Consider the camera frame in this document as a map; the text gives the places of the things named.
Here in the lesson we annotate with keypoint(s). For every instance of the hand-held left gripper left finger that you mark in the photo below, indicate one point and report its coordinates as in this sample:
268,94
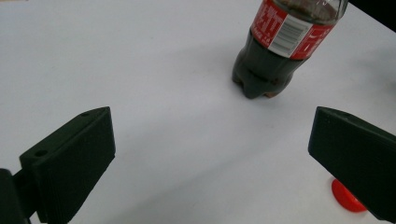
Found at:
71,158

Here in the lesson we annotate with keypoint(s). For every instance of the cola bottle with red label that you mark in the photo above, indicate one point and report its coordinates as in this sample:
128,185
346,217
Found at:
264,68

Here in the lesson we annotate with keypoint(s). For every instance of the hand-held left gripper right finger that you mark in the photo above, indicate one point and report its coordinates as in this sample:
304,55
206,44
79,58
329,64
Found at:
355,155

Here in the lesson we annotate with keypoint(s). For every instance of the red bottle cap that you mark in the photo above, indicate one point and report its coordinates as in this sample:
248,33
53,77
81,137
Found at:
342,196

